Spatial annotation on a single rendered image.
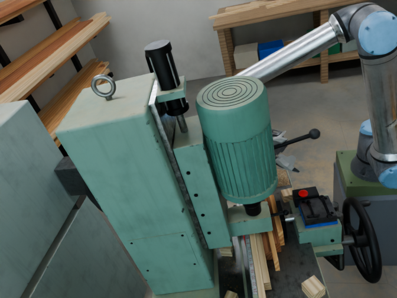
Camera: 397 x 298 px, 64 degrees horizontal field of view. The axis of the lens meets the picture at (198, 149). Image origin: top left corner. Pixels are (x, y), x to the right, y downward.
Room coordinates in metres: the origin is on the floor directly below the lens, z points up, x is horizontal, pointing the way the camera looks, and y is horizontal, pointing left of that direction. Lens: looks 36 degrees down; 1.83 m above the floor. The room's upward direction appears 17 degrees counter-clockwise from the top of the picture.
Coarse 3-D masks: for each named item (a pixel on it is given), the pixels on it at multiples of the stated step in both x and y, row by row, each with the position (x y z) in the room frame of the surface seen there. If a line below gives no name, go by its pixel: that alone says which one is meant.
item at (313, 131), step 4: (312, 132) 0.78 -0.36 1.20; (316, 132) 0.78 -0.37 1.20; (304, 136) 0.79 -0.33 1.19; (308, 136) 0.79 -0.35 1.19; (312, 136) 0.78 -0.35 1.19; (316, 136) 0.77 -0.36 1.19; (288, 140) 0.81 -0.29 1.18; (292, 140) 0.80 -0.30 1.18; (296, 140) 0.79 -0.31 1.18; (300, 140) 0.79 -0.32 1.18; (276, 144) 0.81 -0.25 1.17; (280, 144) 0.81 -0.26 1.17; (284, 144) 0.80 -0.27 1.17; (288, 144) 0.80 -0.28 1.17; (276, 148) 0.81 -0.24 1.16
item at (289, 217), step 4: (276, 204) 0.73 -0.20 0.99; (280, 204) 0.72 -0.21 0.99; (280, 208) 0.71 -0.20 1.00; (280, 216) 0.67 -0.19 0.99; (284, 216) 0.67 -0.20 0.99; (288, 216) 0.69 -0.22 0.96; (292, 216) 0.69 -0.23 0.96; (296, 216) 0.68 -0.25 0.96; (280, 220) 0.67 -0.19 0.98; (284, 220) 0.66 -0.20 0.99; (288, 220) 0.68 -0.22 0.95; (292, 220) 0.68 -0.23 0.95; (284, 224) 0.65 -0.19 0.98; (284, 228) 0.65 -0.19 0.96; (284, 232) 0.65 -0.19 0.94; (284, 236) 0.65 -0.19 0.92
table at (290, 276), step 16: (288, 176) 0.93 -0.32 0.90; (288, 208) 0.77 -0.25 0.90; (288, 224) 0.71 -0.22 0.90; (288, 240) 0.65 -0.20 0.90; (288, 256) 0.59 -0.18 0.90; (304, 256) 0.57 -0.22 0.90; (320, 256) 0.59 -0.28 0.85; (272, 272) 0.55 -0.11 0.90; (288, 272) 0.54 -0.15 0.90; (304, 272) 0.52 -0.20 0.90; (320, 272) 0.51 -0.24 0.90; (272, 288) 0.51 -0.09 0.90; (288, 288) 0.49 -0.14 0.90
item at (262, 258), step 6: (258, 246) 0.63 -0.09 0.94; (258, 252) 0.61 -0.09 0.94; (264, 252) 0.60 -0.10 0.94; (264, 258) 0.58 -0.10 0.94; (264, 264) 0.56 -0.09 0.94; (264, 270) 0.54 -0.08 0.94; (264, 276) 0.53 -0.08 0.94; (264, 282) 0.51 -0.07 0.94; (270, 282) 0.50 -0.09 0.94; (270, 288) 0.50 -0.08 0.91
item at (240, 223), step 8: (232, 208) 0.73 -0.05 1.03; (240, 208) 0.72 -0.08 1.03; (264, 208) 0.69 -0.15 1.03; (232, 216) 0.70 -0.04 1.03; (240, 216) 0.69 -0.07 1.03; (248, 216) 0.68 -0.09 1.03; (256, 216) 0.67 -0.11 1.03; (264, 216) 0.66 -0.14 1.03; (232, 224) 0.67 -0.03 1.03; (240, 224) 0.67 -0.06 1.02; (248, 224) 0.66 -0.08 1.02; (256, 224) 0.66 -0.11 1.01; (264, 224) 0.65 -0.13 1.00; (232, 232) 0.67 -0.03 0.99; (240, 232) 0.67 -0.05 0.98; (248, 232) 0.66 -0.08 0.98; (256, 232) 0.66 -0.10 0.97
